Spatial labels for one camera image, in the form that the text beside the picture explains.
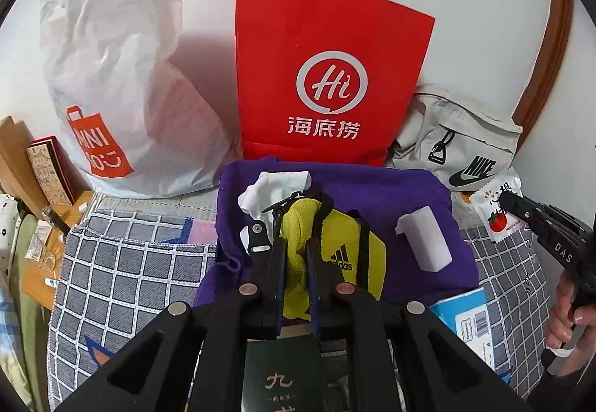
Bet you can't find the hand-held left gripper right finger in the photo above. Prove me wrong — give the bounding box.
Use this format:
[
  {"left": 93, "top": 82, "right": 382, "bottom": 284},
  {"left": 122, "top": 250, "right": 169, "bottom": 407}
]
[{"left": 307, "top": 237, "right": 532, "bottom": 412}]

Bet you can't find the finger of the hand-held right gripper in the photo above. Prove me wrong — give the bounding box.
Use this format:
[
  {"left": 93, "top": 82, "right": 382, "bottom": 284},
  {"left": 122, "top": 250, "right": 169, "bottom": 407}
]
[{"left": 500, "top": 191, "right": 587, "bottom": 238}]

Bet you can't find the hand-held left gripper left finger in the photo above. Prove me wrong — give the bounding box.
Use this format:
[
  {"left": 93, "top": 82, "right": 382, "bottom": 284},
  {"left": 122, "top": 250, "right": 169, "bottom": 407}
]
[{"left": 53, "top": 237, "right": 286, "bottom": 412}]

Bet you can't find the tomato print snack packet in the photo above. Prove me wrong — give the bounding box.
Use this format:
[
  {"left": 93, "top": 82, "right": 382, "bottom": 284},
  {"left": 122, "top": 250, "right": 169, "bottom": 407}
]
[{"left": 468, "top": 167, "right": 522, "bottom": 243}]

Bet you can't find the yellow sports bag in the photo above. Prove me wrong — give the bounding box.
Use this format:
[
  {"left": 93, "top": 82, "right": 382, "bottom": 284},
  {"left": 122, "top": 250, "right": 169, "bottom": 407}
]
[{"left": 240, "top": 193, "right": 387, "bottom": 320}]

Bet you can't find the white sock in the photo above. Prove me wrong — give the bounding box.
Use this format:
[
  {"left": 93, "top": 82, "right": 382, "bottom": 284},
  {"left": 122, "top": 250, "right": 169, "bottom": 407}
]
[{"left": 238, "top": 171, "right": 312, "bottom": 226}]

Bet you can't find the white foam block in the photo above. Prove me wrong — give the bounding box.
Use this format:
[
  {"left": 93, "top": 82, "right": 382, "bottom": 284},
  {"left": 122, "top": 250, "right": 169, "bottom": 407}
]
[{"left": 395, "top": 205, "right": 453, "bottom": 273}]

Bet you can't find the person's right hand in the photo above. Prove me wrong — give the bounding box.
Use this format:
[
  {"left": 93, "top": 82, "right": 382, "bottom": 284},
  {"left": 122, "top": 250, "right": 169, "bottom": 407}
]
[{"left": 545, "top": 270, "right": 596, "bottom": 359}]

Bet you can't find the dark green tea tin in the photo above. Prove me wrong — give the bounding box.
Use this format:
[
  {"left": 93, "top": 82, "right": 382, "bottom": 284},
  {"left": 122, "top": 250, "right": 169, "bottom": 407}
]
[{"left": 242, "top": 337, "right": 350, "bottom": 412}]

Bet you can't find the purple towel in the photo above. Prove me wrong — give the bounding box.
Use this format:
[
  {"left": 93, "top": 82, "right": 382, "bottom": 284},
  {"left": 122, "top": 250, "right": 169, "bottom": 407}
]
[{"left": 193, "top": 156, "right": 480, "bottom": 308}]

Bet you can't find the blue tissue pack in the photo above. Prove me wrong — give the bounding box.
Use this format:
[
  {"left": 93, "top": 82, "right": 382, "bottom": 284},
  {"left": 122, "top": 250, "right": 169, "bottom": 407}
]
[{"left": 428, "top": 288, "right": 494, "bottom": 368}]

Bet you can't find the grey waist bag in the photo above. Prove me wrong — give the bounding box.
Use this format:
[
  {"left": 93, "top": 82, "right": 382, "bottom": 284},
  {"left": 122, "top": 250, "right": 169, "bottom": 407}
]
[{"left": 386, "top": 83, "right": 524, "bottom": 191}]

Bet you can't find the checked star blanket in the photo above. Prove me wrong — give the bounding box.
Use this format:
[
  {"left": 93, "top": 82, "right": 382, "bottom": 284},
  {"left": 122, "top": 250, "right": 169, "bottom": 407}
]
[{"left": 49, "top": 195, "right": 559, "bottom": 412}]

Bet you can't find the wooden nightstand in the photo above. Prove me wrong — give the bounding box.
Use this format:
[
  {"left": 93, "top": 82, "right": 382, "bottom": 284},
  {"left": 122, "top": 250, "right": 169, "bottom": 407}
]
[{"left": 21, "top": 191, "right": 94, "bottom": 313}]

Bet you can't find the clear glass cup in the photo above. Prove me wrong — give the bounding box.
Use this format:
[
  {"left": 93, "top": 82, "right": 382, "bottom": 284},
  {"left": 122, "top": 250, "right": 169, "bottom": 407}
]
[{"left": 27, "top": 226, "right": 53, "bottom": 269}]

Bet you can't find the green blanket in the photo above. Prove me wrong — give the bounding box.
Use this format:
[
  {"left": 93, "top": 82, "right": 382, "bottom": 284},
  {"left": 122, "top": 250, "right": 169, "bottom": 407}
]
[{"left": 9, "top": 212, "right": 54, "bottom": 412}]

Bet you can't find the picture book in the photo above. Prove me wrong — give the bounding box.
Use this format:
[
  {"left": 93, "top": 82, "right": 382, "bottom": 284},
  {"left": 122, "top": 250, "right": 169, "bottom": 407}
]
[{"left": 27, "top": 137, "right": 75, "bottom": 207}]

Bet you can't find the red paper bag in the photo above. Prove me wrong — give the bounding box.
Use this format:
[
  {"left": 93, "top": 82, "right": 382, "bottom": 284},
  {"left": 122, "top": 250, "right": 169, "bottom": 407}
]
[{"left": 235, "top": 0, "right": 436, "bottom": 168}]

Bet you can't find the white plastic shopping bag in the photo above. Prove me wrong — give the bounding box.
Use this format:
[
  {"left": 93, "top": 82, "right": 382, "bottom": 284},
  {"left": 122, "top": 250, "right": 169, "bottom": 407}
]
[{"left": 39, "top": 0, "right": 243, "bottom": 199}]

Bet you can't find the white spotted pillow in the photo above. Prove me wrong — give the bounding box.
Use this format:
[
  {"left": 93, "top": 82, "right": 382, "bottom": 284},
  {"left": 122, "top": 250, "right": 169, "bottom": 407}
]
[{"left": 0, "top": 195, "right": 19, "bottom": 278}]

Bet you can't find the wooden headboard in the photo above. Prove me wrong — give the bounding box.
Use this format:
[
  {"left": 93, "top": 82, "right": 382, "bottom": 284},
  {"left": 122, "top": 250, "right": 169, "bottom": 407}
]
[{"left": 0, "top": 115, "right": 42, "bottom": 217}]

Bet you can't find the brown wooden door frame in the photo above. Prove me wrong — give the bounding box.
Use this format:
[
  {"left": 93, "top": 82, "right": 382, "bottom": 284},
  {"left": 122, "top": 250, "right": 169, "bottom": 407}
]
[{"left": 512, "top": 0, "right": 573, "bottom": 133}]

